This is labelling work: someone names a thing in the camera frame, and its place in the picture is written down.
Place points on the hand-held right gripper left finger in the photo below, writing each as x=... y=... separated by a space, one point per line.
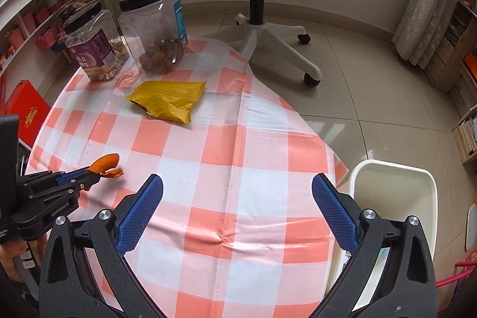
x=139 y=217

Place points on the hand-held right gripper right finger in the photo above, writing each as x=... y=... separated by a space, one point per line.
x=337 y=217

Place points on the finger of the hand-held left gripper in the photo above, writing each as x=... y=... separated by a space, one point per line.
x=72 y=176
x=87 y=184

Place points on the orange peel piece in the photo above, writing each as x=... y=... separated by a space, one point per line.
x=106 y=161

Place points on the white plastic bin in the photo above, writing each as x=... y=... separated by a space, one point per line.
x=391 y=191

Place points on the person's left hand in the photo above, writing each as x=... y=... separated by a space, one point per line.
x=9 y=260

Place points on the red cardboard box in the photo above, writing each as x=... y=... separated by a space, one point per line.
x=29 y=109

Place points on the pink white checked tablecloth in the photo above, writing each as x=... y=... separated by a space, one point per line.
x=223 y=191

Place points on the yellow snack wrapper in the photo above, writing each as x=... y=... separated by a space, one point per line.
x=167 y=98

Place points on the pink storage basket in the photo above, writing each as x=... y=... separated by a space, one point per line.
x=48 y=38
x=41 y=17

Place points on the purple label nut jar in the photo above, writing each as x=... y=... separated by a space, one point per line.
x=91 y=53

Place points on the clear jar with blue label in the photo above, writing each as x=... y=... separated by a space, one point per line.
x=149 y=27

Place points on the light wooden bookshelf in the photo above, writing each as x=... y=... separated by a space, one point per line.
x=443 y=53

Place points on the pink plastic frame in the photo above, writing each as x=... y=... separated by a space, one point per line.
x=451 y=279

